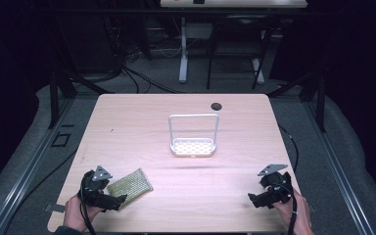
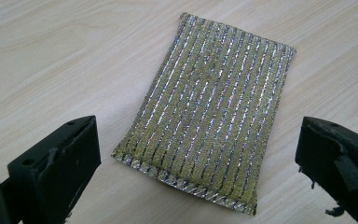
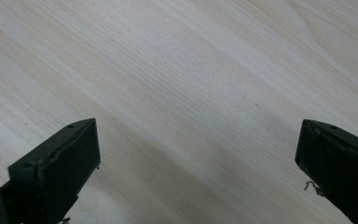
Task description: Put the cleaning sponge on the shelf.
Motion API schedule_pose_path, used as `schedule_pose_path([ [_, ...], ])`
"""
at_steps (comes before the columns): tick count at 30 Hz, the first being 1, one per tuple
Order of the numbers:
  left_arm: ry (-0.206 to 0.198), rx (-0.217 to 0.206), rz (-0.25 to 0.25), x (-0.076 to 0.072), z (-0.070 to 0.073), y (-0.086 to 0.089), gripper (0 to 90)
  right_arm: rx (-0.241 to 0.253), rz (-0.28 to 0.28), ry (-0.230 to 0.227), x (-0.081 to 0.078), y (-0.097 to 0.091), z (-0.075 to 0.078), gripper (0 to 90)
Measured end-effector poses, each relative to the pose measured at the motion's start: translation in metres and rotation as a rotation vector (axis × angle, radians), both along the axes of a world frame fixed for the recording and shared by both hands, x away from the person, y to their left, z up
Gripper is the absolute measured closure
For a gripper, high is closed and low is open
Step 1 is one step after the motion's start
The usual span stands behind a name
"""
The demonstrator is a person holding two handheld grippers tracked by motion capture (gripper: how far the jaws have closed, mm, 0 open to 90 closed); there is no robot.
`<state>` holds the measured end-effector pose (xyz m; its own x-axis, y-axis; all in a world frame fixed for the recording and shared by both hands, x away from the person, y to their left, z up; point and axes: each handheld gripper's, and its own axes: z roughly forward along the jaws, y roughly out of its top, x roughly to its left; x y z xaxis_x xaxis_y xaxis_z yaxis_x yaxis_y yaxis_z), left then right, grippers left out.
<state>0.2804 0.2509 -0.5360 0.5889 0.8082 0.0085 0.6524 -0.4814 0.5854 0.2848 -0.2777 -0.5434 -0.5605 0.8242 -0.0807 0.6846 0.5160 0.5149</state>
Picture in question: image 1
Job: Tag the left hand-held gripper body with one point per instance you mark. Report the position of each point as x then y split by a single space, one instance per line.
93 189

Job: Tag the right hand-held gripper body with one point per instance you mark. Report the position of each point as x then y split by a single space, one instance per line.
279 186

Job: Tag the olive green scouring pad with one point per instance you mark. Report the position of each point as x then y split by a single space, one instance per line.
131 186

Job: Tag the person's left hand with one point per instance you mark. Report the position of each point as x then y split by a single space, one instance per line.
75 213

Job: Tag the person's right hand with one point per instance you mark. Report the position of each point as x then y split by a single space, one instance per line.
298 215

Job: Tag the grey tape strip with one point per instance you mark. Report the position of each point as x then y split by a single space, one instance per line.
55 207

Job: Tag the black table grommet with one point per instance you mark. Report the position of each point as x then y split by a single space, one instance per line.
216 106

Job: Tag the black chair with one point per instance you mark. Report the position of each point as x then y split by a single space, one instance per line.
235 49

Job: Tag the white desk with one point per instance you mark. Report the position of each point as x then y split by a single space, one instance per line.
183 62

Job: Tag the aluminium floor rail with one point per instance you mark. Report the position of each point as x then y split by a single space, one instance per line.
29 166
338 166

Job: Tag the black metal frame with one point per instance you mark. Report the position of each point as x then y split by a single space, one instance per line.
319 98
55 98

